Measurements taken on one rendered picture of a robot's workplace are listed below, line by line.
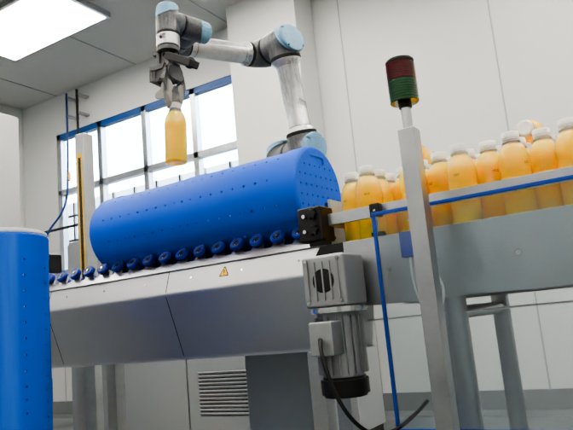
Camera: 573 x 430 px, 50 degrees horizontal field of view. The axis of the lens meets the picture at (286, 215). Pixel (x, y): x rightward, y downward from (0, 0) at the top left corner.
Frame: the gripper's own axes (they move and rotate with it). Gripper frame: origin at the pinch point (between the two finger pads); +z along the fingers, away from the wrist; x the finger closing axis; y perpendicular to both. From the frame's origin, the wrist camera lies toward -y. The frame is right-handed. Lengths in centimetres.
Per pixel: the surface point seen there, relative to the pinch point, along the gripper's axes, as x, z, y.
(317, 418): -12, 96, -37
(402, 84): 22, 22, -81
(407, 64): 21, 17, -82
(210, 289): -8, 58, -5
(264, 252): -9, 49, -25
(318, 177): -19, 27, -39
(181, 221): -7.5, 35.4, 5.1
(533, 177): 4, 43, -102
